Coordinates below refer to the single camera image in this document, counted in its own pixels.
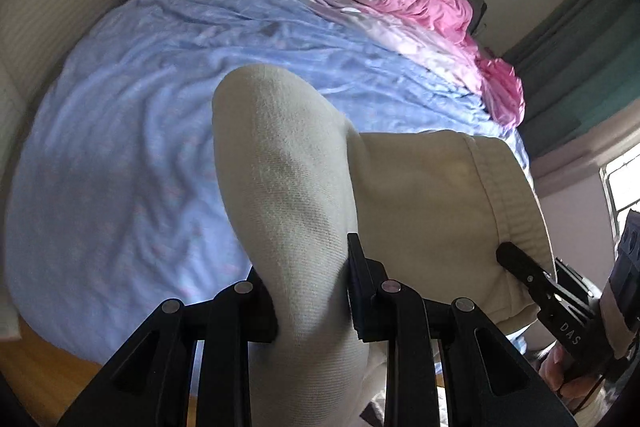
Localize cream pants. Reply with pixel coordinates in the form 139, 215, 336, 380
211, 63, 556, 427

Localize blue patterned bedsheet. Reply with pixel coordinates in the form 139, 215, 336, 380
5, 0, 533, 365

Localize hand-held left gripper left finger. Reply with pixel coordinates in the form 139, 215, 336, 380
57, 267, 279, 427

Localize window with metal grille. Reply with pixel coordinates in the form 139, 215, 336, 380
600, 154, 640, 233

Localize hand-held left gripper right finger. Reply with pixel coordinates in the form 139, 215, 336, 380
346, 233, 576, 427

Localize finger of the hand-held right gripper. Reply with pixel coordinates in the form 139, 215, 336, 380
495, 242, 557, 304

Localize person's right hand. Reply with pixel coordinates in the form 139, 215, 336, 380
537, 277, 638, 413

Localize pink blanket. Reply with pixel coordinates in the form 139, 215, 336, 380
305, 0, 526, 130

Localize green curtain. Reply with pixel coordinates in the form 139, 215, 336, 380
502, 0, 640, 158

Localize wooden bed frame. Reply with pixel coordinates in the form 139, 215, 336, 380
0, 317, 116, 408

